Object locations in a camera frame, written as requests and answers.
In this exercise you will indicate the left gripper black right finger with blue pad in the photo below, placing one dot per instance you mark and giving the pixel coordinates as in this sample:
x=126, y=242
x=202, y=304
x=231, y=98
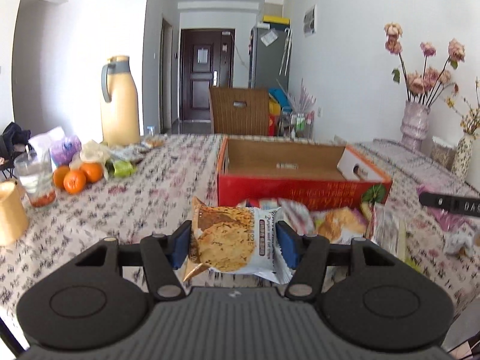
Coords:
x=307, y=256

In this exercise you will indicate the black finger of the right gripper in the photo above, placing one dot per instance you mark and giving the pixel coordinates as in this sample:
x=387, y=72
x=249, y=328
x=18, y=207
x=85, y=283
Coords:
x=456, y=205

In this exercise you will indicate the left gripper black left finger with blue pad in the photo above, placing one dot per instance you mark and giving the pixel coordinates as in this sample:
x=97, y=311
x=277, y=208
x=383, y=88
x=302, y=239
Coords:
x=161, y=256

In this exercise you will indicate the cracker snack packet white orange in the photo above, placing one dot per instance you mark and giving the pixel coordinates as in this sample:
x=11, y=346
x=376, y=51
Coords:
x=237, y=240

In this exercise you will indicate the pink snack packet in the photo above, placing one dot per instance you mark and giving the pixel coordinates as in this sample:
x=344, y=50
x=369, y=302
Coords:
x=447, y=221

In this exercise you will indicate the calligraphy print tablecloth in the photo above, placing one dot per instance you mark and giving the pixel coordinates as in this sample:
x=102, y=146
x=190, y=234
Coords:
x=157, y=198

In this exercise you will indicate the floral patterned small vase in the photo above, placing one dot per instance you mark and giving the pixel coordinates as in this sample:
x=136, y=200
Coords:
x=463, y=155

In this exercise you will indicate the clear jar with grains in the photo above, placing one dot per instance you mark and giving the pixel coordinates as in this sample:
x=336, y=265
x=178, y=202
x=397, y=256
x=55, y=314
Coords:
x=442, y=152

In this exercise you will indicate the red cardboard snack box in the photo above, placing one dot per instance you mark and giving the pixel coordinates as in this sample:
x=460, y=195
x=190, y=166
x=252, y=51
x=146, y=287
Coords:
x=321, y=177

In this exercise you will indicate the green snack packet on table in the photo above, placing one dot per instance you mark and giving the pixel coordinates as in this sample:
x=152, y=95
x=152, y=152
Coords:
x=120, y=168

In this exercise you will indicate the pink ribbed flower vase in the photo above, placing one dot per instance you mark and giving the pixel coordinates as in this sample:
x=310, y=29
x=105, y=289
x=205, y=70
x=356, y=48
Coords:
x=415, y=125

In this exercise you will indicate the orange mandarin rear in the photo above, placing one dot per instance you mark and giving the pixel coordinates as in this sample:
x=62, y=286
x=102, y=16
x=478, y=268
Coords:
x=93, y=172

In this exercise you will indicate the orange mandarin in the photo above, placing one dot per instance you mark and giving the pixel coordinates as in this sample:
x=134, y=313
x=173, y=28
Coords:
x=75, y=181
x=93, y=172

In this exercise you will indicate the orange mandarin front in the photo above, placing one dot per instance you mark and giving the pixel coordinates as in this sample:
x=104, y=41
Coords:
x=75, y=181

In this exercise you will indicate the white silk flower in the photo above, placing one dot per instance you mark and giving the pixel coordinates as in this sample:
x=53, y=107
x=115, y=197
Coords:
x=92, y=153

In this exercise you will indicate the dried pink rose bouquet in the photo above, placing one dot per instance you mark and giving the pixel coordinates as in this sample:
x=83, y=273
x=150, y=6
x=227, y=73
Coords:
x=426, y=86

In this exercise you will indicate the purple tissue pack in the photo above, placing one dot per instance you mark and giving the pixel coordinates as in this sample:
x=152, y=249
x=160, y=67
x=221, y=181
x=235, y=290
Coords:
x=63, y=151

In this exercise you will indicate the clear drinking glass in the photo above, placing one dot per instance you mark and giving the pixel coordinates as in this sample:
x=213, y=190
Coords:
x=35, y=173

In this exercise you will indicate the dark brown entrance door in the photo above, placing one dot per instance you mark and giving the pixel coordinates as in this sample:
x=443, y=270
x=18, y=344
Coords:
x=206, y=61

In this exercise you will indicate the grey refrigerator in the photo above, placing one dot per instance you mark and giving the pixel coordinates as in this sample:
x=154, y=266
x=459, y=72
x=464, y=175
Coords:
x=269, y=50

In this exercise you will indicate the yellow box on fridge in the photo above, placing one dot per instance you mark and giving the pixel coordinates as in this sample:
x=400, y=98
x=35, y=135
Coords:
x=276, y=20

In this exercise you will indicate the wire storage trolley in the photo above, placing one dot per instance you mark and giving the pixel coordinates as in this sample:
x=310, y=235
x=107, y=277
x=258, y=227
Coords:
x=295, y=125

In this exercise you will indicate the cream thermos jug grey handle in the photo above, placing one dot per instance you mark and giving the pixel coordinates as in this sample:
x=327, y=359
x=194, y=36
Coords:
x=119, y=110

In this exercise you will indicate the white wall electrical panel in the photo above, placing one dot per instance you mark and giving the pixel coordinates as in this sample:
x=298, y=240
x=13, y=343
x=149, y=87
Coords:
x=310, y=21

